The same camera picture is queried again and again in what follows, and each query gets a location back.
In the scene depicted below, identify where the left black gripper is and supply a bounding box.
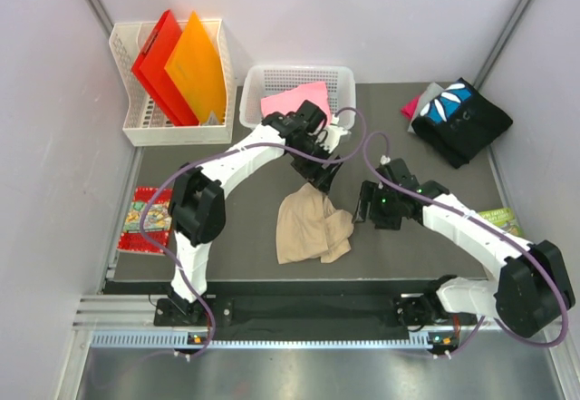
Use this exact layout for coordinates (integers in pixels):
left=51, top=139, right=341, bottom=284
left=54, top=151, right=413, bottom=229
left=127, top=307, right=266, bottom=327
left=289, top=136, right=343, bottom=195

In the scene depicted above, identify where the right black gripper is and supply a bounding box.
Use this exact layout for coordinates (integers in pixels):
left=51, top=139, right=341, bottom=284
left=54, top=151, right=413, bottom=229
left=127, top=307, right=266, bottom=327
left=353, top=180, right=401, bottom=230

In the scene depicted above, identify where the beige t shirt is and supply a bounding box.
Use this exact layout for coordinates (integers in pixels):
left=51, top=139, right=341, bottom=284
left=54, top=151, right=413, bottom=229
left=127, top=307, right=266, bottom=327
left=275, top=183, right=353, bottom=265

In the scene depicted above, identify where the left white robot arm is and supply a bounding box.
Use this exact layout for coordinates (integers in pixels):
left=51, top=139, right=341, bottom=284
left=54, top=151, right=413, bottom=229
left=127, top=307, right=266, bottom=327
left=168, top=101, right=350, bottom=325

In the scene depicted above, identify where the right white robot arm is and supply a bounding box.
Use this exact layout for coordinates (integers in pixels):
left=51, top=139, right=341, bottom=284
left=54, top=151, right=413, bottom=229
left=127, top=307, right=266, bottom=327
left=355, top=158, right=575, bottom=338

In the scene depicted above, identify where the pink t shirt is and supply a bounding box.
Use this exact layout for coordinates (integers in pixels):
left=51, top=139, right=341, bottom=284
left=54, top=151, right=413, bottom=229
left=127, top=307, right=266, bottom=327
left=260, top=82, right=332, bottom=122

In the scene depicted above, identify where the white perforated plastic basket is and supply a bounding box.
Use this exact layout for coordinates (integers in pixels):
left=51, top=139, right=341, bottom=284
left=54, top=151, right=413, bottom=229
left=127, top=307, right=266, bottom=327
left=238, top=64, right=356, bottom=129

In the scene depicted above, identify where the magenta folded t shirt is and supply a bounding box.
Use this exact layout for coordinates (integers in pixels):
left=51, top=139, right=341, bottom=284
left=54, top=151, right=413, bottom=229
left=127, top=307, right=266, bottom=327
left=401, top=94, right=428, bottom=121

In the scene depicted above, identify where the green treehouse book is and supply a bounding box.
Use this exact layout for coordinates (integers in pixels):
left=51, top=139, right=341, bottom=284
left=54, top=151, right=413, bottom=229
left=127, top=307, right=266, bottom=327
left=478, top=208, right=523, bottom=237

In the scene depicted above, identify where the grey folded t shirt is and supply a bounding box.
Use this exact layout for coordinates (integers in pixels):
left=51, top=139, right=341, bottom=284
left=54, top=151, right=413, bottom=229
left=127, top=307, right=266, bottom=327
left=407, top=83, right=444, bottom=134

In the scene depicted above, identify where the orange clip file folder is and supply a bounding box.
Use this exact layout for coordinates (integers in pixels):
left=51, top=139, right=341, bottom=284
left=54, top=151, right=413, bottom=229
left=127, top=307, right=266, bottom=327
left=164, top=12, right=227, bottom=125

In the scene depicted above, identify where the white file organizer rack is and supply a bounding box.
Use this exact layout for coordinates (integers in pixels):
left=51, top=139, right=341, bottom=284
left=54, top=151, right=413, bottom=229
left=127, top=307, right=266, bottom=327
left=109, top=19, right=237, bottom=147

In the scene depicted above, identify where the red illustrated book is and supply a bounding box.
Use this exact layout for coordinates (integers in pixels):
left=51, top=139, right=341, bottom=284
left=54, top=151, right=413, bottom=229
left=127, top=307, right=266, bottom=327
left=117, top=186, right=172, bottom=255

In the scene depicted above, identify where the red clip file folder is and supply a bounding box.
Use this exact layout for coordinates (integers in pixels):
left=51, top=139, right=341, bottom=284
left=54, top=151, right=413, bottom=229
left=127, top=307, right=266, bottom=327
left=131, top=10, right=198, bottom=126

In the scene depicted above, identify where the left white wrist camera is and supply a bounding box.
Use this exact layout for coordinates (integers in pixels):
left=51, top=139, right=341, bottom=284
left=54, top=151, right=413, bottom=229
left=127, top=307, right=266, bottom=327
left=315, top=116, right=351, bottom=154

